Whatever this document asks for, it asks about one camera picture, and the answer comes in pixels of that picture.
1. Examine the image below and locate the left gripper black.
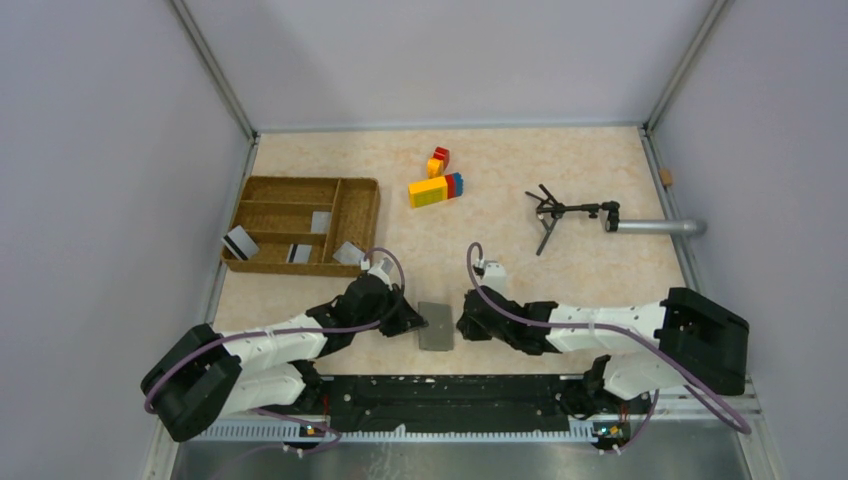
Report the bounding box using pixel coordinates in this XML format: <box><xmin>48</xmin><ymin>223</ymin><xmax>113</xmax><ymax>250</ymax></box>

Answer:
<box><xmin>354</xmin><ymin>283</ymin><xmax>427</xmax><ymax>337</ymax></box>

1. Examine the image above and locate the grey card holder wallet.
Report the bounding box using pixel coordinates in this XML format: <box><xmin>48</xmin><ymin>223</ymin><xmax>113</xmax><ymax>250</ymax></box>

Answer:
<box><xmin>418</xmin><ymin>301</ymin><xmax>454</xmax><ymax>352</ymax></box>

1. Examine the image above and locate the grey card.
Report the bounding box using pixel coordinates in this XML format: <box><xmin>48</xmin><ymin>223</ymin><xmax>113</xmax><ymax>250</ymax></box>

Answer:
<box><xmin>310</xmin><ymin>211</ymin><xmax>332</xmax><ymax>234</ymax></box>
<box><xmin>332</xmin><ymin>241</ymin><xmax>365</xmax><ymax>265</ymax></box>

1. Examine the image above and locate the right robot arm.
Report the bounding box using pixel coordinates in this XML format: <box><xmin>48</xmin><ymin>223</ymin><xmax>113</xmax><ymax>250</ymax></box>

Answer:
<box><xmin>456</xmin><ymin>286</ymin><xmax>750</xmax><ymax>412</ymax></box>

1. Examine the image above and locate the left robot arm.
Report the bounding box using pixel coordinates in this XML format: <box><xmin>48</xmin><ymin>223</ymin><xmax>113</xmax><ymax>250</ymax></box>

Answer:
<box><xmin>140</xmin><ymin>273</ymin><xmax>428</xmax><ymax>442</ymax></box>

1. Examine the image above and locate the card with stripe front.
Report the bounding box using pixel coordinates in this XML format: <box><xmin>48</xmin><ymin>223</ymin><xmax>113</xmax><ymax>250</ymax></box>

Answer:
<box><xmin>285</xmin><ymin>244</ymin><xmax>313</xmax><ymax>264</ymax></box>

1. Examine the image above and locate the card with stripe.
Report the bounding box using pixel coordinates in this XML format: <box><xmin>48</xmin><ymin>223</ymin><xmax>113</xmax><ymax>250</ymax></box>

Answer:
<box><xmin>222</xmin><ymin>225</ymin><xmax>260</xmax><ymax>261</ymax></box>
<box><xmin>285</xmin><ymin>244</ymin><xmax>313</xmax><ymax>264</ymax></box>

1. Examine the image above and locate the card with stripe left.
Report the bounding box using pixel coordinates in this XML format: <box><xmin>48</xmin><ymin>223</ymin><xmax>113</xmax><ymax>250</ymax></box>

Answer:
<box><xmin>222</xmin><ymin>225</ymin><xmax>260</xmax><ymax>261</ymax></box>

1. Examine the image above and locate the brown woven tray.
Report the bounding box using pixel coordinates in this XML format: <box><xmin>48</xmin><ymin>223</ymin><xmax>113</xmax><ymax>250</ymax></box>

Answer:
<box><xmin>221</xmin><ymin>176</ymin><xmax>380</xmax><ymax>278</ymax></box>

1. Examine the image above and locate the yellow toy block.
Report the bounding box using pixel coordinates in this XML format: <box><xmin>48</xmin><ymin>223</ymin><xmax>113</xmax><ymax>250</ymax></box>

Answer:
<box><xmin>408</xmin><ymin>176</ymin><xmax>448</xmax><ymax>208</ymax></box>

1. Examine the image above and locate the red blue toy block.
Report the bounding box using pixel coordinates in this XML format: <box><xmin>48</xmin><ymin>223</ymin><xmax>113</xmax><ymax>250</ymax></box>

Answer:
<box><xmin>444</xmin><ymin>172</ymin><xmax>464</xmax><ymax>199</ymax></box>

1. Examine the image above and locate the small red yellow block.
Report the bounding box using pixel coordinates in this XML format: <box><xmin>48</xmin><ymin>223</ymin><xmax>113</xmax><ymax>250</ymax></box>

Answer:
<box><xmin>426</xmin><ymin>147</ymin><xmax>450</xmax><ymax>179</ymax></box>

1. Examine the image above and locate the silver metal tube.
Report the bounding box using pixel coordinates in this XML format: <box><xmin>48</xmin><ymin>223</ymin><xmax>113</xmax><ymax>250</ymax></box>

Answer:
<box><xmin>615</xmin><ymin>219</ymin><xmax>707</xmax><ymax>236</ymax></box>

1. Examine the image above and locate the small wooden cork piece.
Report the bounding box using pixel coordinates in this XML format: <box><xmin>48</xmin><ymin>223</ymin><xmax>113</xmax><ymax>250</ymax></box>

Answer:
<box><xmin>658</xmin><ymin>168</ymin><xmax>674</xmax><ymax>188</ymax></box>

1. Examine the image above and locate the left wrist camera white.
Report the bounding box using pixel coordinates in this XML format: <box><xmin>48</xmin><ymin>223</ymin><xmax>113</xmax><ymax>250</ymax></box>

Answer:
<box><xmin>360</xmin><ymin>257</ymin><xmax>396</xmax><ymax>285</ymax></box>

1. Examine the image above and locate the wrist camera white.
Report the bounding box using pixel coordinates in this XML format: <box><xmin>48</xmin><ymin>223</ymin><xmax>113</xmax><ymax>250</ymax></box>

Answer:
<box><xmin>472</xmin><ymin>260</ymin><xmax>508</xmax><ymax>293</ymax></box>
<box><xmin>360</xmin><ymin>257</ymin><xmax>396</xmax><ymax>285</ymax></box>

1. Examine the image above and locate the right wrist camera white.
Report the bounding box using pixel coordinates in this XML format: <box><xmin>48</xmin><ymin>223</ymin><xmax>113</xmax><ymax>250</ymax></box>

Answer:
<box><xmin>472</xmin><ymin>260</ymin><xmax>508</xmax><ymax>293</ymax></box>

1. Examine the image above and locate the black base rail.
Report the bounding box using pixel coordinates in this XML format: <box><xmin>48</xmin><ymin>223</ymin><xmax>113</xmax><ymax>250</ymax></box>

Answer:
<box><xmin>258</xmin><ymin>374</ymin><xmax>654</xmax><ymax>435</ymax></box>

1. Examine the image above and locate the black tripod camera mount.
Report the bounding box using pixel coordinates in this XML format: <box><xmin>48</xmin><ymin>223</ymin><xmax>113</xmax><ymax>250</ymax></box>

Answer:
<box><xmin>525</xmin><ymin>184</ymin><xmax>620</xmax><ymax>256</ymax></box>

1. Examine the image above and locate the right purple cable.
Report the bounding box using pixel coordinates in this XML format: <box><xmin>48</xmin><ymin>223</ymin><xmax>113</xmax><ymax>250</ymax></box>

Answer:
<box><xmin>465</xmin><ymin>241</ymin><xmax>753</xmax><ymax>458</ymax></box>

